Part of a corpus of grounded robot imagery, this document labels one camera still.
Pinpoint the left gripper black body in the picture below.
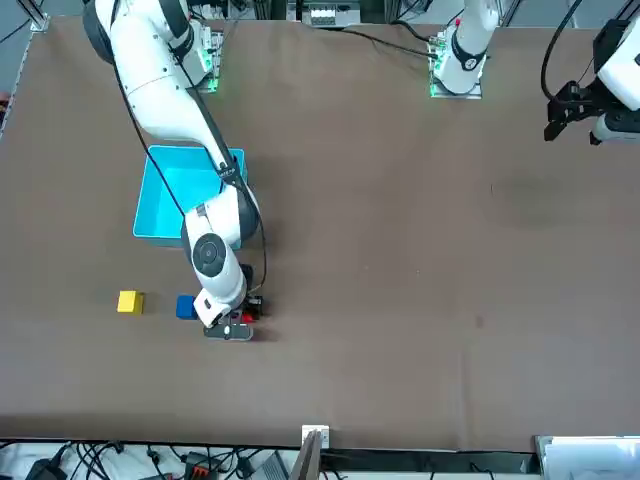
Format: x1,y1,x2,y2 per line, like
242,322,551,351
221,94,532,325
563,79,602,121

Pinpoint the blue block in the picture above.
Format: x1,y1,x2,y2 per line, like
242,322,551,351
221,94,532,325
175,294,199,321

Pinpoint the yellow block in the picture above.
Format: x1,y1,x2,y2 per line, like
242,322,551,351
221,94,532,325
117,290,146,316

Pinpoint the teal plastic box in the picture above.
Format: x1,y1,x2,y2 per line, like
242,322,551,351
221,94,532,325
132,144,247,250

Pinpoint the orange and black hub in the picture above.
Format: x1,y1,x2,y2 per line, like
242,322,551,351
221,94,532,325
182,452,212,477

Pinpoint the long black power adapter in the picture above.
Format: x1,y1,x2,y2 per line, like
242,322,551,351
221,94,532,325
24,452,67,480

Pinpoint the white power strip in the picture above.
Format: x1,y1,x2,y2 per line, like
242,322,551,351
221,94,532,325
307,0,349,29

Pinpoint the white board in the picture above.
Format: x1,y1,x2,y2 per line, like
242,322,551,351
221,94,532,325
533,433,640,480

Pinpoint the dark grey wrist bracket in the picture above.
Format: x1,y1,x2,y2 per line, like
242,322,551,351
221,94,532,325
203,323,254,343

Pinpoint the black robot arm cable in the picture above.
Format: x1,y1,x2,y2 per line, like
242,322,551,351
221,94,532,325
169,42,269,301

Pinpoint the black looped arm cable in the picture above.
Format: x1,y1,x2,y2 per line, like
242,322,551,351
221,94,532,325
541,0,587,101

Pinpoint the aluminium profile post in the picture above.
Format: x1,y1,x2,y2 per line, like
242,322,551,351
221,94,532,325
289,424,332,480

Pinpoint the black table cable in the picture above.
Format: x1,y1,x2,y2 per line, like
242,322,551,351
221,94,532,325
319,24,441,61

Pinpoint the aluminium frame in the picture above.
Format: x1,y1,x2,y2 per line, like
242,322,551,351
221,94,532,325
18,0,52,32

